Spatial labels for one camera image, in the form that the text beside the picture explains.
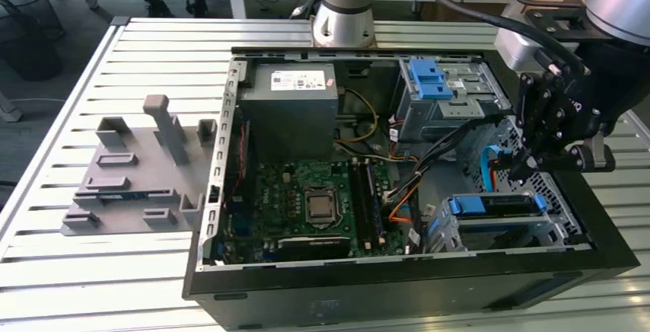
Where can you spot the hard disk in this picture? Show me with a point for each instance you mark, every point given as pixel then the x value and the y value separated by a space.
pixel 469 206

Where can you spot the black graphics card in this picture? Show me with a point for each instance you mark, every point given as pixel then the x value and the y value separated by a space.
pixel 312 248

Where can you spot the black open PC case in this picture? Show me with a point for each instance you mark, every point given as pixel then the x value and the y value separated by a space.
pixel 355 297

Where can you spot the metal disk bay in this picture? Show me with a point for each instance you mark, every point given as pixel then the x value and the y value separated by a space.
pixel 507 222

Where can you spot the black camera bracket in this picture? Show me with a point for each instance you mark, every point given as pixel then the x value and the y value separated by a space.
pixel 543 23

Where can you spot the grey power supply unit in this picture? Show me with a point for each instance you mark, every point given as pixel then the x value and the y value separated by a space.
pixel 289 126

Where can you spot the blue-green RAM stick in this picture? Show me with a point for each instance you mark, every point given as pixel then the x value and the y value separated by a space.
pixel 126 195

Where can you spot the black RAM stick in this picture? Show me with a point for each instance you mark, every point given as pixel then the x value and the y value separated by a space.
pixel 375 202

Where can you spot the metal drive cage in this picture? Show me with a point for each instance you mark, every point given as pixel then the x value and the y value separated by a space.
pixel 421 119

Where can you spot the blue plastic drive latch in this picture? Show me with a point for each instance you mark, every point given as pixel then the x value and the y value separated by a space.
pixel 425 84

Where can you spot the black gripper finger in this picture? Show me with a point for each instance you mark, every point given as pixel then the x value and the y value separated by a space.
pixel 543 115
pixel 583 158

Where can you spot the grey parts rack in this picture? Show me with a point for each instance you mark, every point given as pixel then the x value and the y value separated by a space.
pixel 141 179

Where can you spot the silver CPU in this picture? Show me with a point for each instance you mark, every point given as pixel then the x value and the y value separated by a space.
pixel 320 206

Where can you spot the green motherboard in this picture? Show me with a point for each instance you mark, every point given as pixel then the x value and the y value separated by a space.
pixel 293 174

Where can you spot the pale grey wrist camera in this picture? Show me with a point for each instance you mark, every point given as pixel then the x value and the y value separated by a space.
pixel 518 50

